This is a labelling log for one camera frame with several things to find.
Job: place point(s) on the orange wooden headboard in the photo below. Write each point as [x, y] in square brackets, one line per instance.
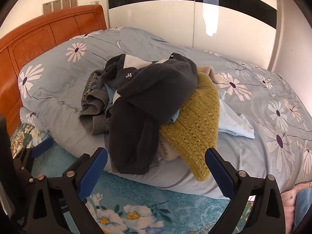
[36, 39]

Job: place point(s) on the light blue shirt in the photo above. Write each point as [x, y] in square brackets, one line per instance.
[234, 124]

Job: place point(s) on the mustard knitted sweater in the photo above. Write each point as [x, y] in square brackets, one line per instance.
[195, 121]

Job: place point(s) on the teal floral blanket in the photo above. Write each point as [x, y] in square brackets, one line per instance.
[136, 195]

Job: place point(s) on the daisy print grey duvet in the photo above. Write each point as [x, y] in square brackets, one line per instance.
[146, 46]

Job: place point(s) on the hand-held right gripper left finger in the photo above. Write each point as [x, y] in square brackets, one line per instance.
[92, 175]

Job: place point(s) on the white wardrobe with black stripe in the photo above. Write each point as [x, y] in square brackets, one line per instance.
[158, 17]

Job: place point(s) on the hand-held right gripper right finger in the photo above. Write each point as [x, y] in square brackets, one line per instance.
[219, 173]

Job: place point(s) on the beige garment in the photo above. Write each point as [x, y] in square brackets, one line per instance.
[212, 74]

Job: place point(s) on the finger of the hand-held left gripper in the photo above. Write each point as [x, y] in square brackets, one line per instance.
[42, 147]

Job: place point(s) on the small white device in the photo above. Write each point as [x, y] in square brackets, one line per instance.
[95, 2]

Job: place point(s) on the grey sweatshirt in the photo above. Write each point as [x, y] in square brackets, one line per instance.
[93, 102]

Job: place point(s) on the grey wall panel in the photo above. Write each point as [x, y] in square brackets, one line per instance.
[57, 5]
[73, 1]
[47, 7]
[66, 3]

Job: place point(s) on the dark grey fleece jacket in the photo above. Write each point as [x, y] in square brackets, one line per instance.
[156, 87]

